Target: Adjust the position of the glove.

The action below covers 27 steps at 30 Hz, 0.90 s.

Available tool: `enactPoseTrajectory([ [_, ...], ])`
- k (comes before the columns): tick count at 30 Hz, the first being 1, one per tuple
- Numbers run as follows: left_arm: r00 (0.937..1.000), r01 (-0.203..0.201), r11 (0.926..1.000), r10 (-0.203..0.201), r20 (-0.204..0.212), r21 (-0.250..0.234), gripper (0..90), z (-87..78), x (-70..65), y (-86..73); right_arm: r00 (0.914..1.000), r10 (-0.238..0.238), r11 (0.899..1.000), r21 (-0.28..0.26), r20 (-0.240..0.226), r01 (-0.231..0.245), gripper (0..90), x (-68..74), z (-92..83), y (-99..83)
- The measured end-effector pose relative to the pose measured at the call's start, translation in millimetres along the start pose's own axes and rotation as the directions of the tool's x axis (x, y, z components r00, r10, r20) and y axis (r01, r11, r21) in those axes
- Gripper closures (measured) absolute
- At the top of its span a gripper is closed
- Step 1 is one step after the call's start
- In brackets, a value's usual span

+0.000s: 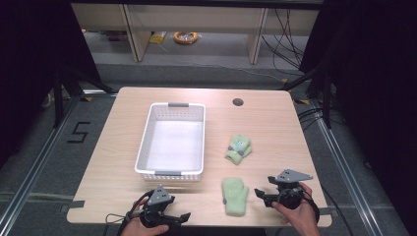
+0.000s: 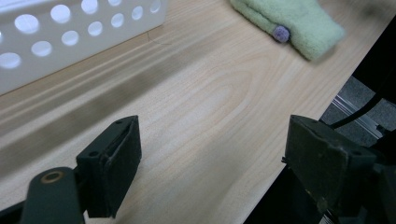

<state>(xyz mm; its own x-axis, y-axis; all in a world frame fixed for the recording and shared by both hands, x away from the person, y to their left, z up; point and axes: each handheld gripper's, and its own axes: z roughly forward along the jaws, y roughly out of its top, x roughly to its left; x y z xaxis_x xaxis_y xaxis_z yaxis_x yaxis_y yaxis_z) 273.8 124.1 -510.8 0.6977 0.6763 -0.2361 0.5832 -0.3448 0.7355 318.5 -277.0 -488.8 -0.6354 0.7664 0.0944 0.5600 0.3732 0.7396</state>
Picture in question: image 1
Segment green mitten with face print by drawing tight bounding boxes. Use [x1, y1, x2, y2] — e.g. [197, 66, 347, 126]
[224, 133, 254, 166]

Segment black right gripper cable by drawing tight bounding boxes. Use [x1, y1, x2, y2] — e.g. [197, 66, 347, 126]
[300, 189, 322, 224]

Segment black metal stand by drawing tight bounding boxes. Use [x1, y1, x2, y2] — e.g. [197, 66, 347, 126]
[278, 64, 332, 130]
[51, 65, 116, 130]

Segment yellow packet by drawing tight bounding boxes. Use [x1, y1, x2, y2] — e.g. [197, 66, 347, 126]
[149, 31, 168, 45]

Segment aluminium floor rail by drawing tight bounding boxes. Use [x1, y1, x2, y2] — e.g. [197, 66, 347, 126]
[0, 94, 83, 228]
[310, 97, 386, 236]

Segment person's right hand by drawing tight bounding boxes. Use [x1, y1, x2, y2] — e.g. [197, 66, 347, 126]
[270, 182, 322, 236]

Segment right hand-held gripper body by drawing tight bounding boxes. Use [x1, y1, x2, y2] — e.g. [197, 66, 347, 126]
[268, 168, 314, 210]

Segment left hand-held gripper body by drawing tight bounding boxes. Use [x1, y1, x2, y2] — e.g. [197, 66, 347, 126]
[140, 185, 181, 229]

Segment light wooden shelf unit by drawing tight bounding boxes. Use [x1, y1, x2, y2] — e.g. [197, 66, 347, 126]
[70, 3, 321, 65]

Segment black floor cables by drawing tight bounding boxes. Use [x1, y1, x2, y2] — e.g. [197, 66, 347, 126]
[295, 105, 345, 133]

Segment black curtain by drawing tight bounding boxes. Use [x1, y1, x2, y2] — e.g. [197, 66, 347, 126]
[298, 0, 417, 236]
[0, 0, 101, 168]

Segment person's left hand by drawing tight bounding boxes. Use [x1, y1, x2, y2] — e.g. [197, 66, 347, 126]
[121, 198, 170, 236]

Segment white plastic basket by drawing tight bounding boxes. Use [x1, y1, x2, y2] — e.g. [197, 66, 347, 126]
[134, 101, 207, 183]

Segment plain green mitten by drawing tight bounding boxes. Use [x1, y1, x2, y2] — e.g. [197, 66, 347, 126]
[221, 177, 250, 217]

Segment hanging black cables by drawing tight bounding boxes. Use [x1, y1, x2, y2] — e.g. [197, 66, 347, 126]
[261, 8, 307, 71]

